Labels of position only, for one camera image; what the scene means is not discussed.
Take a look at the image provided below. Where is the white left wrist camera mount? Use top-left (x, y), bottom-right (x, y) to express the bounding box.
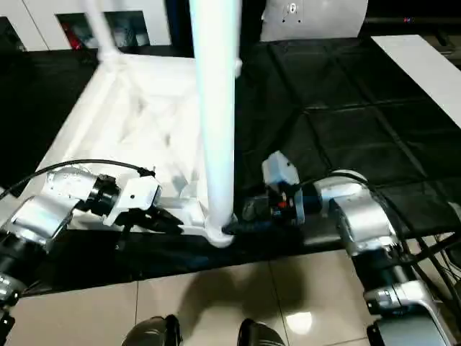
top-left (103, 175), bottom-right (162, 227)

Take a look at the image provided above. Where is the white cabinet with glass doors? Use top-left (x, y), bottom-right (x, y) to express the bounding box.
top-left (0, 0), bottom-right (172, 51)

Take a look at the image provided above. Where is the red box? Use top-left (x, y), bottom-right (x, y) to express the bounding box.
top-left (66, 23), bottom-right (82, 50)

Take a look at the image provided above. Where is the white plastic table top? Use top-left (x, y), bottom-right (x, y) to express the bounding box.
top-left (34, 53), bottom-right (243, 249)

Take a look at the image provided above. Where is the black right robot foot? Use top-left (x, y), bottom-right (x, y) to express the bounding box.
top-left (239, 319), bottom-right (285, 346)

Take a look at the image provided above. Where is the black work mat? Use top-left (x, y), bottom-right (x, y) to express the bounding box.
top-left (0, 35), bottom-right (461, 289)

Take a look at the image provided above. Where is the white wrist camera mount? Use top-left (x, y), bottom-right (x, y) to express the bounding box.
top-left (103, 175), bottom-right (162, 227)
top-left (261, 151), bottom-right (306, 224)

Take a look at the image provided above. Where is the black robot foot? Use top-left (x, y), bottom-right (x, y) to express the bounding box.
top-left (239, 319), bottom-right (285, 346)
top-left (122, 315), bottom-right (181, 346)

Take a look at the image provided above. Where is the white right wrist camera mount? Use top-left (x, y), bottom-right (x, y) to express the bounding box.
top-left (261, 151), bottom-right (306, 224)

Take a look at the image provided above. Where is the black left robot foot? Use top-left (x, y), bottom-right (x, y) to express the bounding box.
top-left (122, 315), bottom-right (181, 346)

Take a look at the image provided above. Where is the white flat board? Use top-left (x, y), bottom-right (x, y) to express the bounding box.
top-left (370, 35), bottom-right (461, 129)

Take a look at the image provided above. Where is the black device with red light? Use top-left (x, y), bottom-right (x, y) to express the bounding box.
top-left (363, 14), bottom-right (461, 35)

